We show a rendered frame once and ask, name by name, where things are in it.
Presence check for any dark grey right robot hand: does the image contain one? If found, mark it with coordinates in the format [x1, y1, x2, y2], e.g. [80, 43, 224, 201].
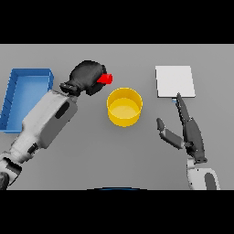
[155, 91, 208, 165]

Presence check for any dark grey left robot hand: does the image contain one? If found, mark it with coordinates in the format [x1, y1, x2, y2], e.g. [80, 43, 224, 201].
[58, 59, 108, 97]

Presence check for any red beaker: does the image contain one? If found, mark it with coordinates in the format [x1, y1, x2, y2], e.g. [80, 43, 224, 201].
[96, 72, 113, 85]

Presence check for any yellow bowl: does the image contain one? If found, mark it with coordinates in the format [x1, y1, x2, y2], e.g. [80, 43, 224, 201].
[106, 87, 144, 128]

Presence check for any pale square measuring scale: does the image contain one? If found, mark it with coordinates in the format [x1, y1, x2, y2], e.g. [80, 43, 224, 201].
[154, 65, 197, 99]

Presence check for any blue tray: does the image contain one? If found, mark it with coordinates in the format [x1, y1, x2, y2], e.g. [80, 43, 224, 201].
[0, 68, 55, 134]

